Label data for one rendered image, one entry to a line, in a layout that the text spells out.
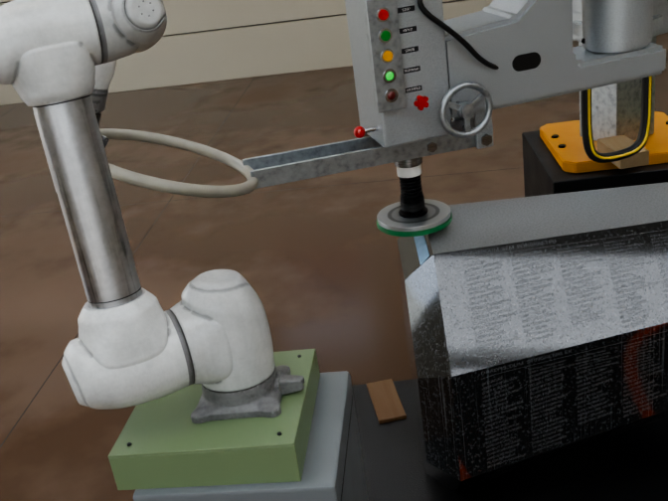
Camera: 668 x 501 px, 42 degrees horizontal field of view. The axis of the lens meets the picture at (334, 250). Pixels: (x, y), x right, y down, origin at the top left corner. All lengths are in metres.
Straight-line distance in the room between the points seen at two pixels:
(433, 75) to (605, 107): 1.13
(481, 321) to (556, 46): 0.77
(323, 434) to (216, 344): 0.31
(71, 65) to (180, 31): 7.28
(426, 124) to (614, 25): 0.60
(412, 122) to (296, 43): 6.34
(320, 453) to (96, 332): 0.50
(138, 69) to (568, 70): 6.89
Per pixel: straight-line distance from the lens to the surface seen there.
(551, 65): 2.46
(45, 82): 1.54
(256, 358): 1.71
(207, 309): 1.65
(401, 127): 2.31
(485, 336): 2.33
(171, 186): 2.07
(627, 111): 3.31
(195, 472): 1.72
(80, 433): 3.51
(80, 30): 1.54
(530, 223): 2.53
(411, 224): 2.44
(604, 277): 2.43
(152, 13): 1.55
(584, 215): 2.57
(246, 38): 8.68
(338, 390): 1.92
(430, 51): 2.29
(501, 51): 2.39
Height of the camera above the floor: 1.86
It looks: 24 degrees down
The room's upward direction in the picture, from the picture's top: 8 degrees counter-clockwise
